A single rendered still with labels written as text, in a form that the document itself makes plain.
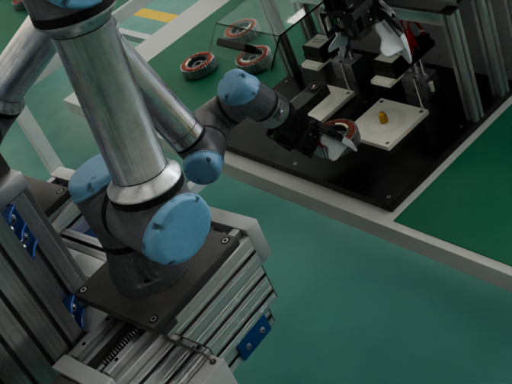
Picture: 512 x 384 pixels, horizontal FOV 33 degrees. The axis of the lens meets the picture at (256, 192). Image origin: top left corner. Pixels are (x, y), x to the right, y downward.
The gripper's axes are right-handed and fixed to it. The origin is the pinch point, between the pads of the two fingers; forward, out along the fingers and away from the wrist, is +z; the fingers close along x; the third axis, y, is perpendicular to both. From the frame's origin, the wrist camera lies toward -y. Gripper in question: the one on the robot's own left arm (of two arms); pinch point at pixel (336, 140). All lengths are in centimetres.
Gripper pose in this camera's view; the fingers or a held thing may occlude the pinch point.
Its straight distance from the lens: 199.2
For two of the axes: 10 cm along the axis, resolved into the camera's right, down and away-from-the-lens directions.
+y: -4.3, 9.0, -0.5
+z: 6.4, 3.4, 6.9
